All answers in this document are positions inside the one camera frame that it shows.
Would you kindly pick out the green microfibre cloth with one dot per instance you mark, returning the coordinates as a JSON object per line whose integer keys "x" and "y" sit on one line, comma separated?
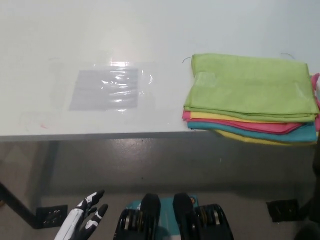
{"x": 250, "y": 85}

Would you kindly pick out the grey table leg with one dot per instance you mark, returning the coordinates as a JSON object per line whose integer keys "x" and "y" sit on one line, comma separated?
{"x": 47, "y": 162}

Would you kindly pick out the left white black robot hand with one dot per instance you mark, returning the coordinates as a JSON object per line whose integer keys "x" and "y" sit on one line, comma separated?
{"x": 75, "y": 222}

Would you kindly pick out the clear plastic sleeve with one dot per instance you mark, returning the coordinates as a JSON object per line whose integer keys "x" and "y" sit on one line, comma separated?
{"x": 147, "y": 75}

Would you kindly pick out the black floor foot plate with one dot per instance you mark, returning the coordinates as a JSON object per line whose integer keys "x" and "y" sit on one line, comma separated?
{"x": 51, "y": 216}
{"x": 282, "y": 210}

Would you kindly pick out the white cloth label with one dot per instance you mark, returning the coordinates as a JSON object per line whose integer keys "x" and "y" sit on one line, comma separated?
{"x": 318, "y": 88}

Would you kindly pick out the black teal robot torso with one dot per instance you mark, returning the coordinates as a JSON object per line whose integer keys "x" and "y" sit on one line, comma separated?
{"x": 182, "y": 215}

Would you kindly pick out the teal microfibre cloth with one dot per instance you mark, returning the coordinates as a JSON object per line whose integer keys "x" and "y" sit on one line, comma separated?
{"x": 287, "y": 136}

